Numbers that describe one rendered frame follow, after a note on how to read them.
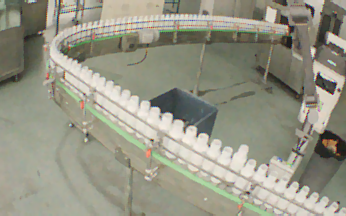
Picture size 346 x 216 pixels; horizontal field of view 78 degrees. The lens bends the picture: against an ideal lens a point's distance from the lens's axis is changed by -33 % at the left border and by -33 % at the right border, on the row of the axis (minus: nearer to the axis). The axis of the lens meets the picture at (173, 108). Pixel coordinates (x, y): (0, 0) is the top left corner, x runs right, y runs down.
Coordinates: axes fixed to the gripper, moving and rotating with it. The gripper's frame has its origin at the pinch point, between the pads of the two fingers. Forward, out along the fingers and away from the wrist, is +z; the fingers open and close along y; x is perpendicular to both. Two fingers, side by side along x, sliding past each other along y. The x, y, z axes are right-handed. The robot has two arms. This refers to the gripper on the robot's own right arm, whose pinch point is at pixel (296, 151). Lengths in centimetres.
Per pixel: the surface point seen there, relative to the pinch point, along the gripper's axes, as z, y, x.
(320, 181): 43, 45, 147
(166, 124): 11, -56, -17
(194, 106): 14, -77, 46
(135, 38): -11, -166, 77
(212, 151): 12.1, -33.6, -17.2
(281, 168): 9.5, -3.2, -2.6
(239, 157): 9.0, -21.9, -18.1
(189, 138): 11.9, -44.5, -17.2
